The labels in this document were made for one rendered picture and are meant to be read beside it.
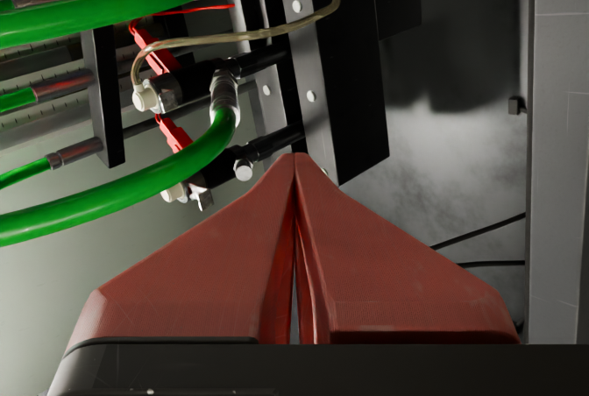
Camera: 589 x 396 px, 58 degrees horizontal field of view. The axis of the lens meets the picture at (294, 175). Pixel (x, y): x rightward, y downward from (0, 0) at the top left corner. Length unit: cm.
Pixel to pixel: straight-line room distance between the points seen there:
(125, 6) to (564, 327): 39
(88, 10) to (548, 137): 30
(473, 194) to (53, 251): 51
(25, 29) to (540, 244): 37
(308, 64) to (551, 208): 23
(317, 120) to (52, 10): 30
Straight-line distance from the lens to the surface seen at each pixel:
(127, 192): 25
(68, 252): 75
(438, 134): 61
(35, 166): 61
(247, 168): 45
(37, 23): 24
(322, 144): 50
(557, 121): 40
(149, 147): 76
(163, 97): 40
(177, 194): 45
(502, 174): 59
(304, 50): 48
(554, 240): 44
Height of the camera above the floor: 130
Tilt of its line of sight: 35 degrees down
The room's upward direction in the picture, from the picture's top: 118 degrees counter-clockwise
